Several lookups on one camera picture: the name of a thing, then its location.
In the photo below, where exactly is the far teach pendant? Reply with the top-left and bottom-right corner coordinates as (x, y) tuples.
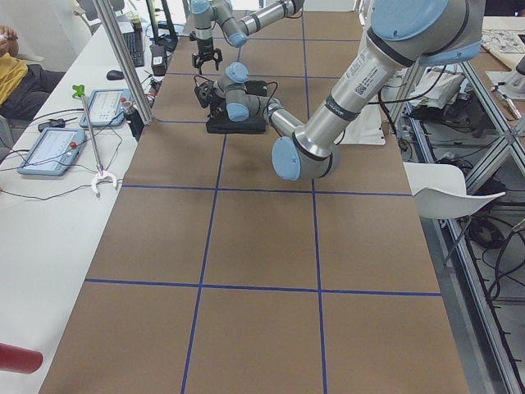
(83, 89), (132, 127)

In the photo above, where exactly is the person in yellow shirt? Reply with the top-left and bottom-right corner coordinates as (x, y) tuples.
(1, 25), (65, 121)

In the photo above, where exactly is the aluminium frame post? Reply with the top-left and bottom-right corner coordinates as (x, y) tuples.
(93, 0), (153, 125)

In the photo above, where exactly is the black computer mouse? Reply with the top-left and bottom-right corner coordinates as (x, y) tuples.
(106, 70), (124, 80)

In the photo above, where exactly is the red bottle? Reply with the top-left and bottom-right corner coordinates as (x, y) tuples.
(0, 343), (43, 374)

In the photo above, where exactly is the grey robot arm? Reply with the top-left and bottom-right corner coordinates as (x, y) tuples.
(195, 0), (485, 181)
(190, 0), (304, 73)

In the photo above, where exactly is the near teach pendant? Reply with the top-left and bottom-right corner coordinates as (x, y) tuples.
(17, 127), (86, 176)

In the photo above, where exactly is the black bottle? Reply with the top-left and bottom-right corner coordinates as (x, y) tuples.
(121, 98), (144, 141)

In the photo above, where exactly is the black graphic t-shirt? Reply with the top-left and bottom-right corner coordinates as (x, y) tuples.
(205, 80), (268, 135)

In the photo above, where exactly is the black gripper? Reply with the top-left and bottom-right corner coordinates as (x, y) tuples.
(192, 37), (223, 73)
(194, 81), (226, 117)

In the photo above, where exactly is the black power adapter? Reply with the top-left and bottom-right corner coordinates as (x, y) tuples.
(38, 118), (66, 132)

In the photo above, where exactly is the teach pendant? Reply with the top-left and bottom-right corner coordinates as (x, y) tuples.
(83, 89), (132, 127)
(17, 127), (86, 176)

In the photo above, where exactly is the black keyboard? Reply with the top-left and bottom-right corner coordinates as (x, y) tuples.
(122, 31), (145, 67)

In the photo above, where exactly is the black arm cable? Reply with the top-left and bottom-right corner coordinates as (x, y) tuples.
(192, 73), (284, 120)

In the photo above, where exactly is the white chair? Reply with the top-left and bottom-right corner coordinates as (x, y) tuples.
(404, 163), (505, 219)

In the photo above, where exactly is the metal reacher grabber tool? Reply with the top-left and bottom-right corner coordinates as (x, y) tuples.
(72, 85), (117, 199)

